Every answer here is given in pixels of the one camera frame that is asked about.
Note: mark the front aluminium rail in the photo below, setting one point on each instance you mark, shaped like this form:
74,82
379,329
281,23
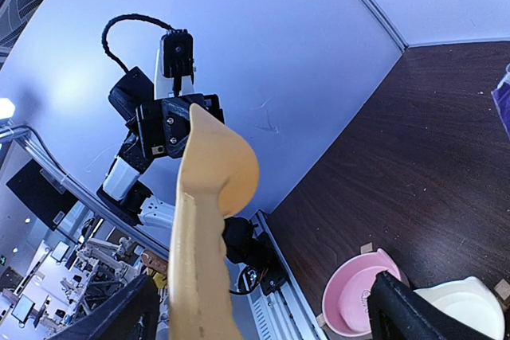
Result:
282,314

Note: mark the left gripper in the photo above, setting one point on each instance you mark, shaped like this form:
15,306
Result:
164,124

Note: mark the cream cat-shaped bowl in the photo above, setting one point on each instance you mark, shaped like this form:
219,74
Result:
468,301

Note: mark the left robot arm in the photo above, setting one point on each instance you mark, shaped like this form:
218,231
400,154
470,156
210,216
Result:
122,191

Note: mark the pink cat-shaped bowl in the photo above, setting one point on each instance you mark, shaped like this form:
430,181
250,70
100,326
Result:
344,306

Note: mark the purple pet food bag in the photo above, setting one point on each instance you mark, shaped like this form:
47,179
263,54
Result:
501,98

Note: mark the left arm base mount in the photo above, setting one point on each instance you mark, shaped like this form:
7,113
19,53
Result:
262,265

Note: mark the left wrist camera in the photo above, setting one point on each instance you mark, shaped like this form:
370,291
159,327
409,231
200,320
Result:
174,69

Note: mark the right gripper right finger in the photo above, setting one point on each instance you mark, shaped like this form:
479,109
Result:
396,312

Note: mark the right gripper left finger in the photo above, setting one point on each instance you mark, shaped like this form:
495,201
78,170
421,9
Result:
131,313

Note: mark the yellow plastic scoop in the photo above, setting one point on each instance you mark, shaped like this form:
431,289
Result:
217,178

